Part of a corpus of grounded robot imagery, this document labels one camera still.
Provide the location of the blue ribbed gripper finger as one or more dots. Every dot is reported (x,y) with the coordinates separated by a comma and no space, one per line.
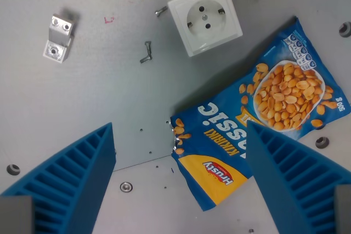
(74,179)
(293,179)

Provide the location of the small steel screw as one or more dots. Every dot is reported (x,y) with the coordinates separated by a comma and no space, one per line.
(161,11)
(146,58)
(148,46)

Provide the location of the countersunk table bolt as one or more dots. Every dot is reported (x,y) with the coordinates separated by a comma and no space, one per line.
(126,187)

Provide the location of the white electrical wall socket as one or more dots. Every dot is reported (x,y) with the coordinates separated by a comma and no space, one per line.
(205,16)

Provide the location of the blue peanut snack bag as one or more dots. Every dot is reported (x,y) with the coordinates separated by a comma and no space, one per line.
(246,124)

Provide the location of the aluminium bracket block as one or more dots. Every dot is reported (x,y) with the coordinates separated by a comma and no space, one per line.
(58,38)

